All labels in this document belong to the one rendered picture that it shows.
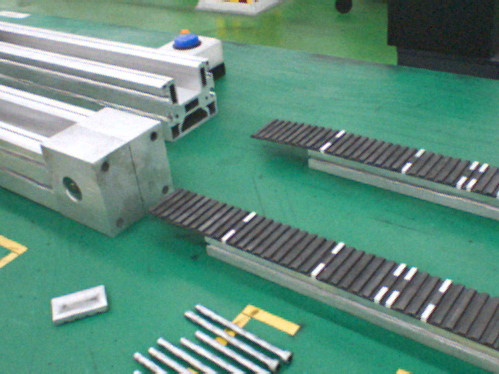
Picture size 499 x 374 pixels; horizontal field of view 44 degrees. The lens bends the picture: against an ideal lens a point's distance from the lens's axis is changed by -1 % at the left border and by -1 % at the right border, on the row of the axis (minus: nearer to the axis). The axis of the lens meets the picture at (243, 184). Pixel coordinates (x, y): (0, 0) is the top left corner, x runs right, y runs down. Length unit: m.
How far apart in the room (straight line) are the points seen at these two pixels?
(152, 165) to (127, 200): 0.05
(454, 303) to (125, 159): 0.36
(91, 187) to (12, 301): 0.14
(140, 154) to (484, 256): 0.36
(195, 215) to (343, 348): 0.21
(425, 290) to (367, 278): 0.05
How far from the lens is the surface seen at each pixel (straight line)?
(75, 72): 0.95
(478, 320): 0.51
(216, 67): 1.02
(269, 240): 0.58
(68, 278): 0.65
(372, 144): 0.73
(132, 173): 0.68
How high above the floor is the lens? 1.17
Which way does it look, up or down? 32 degrees down
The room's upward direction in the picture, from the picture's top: 7 degrees counter-clockwise
